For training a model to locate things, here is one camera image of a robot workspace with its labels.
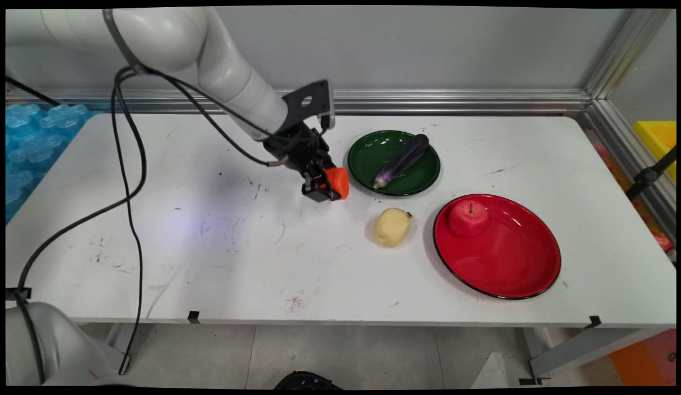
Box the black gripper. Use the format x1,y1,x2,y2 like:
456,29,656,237
262,123,342,203

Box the orange toy food chunk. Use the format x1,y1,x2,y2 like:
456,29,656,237
325,167,350,200

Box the purple toy eggplant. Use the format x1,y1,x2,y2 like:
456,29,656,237
373,134,430,189

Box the pale yellow toy pear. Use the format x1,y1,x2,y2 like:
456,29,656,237
372,207,413,248

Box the dark green round plate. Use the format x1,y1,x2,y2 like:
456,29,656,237
347,130,441,197

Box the red toy apple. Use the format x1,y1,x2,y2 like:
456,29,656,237
449,200,489,239

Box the red round plate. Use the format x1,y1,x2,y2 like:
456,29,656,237
432,194,562,300

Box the black round floor object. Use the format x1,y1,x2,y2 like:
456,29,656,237
274,371,344,390

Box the blue plastic trays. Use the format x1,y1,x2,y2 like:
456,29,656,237
5,103,94,223

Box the white table leg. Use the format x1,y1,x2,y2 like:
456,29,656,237
521,328,667,380

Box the black stand clamp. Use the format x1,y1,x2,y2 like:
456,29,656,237
626,145,677,201

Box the yellow plastic bin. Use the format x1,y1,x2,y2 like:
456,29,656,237
633,121,677,182

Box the orange plastic box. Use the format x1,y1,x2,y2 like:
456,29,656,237
609,329,677,386

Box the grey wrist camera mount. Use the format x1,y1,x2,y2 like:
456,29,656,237
282,80,336,133

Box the black cable to gripper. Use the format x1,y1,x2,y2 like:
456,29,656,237
145,67,290,167

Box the horizontal aluminium frame rail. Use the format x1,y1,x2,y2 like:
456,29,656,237
5,89,593,116

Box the long loose black cable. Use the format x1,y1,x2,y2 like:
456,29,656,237
111,67,149,376

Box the grey strap on arm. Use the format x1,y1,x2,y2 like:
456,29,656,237
103,8,150,75

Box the black cable to robot base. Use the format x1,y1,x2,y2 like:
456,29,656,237
14,69,149,385

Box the thin black background cable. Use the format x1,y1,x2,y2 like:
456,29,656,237
5,76,62,107

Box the slanted aluminium frame side rail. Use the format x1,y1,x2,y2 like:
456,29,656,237
577,99,677,245

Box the aluminium frame corner post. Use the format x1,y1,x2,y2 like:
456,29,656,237
584,8,676,100

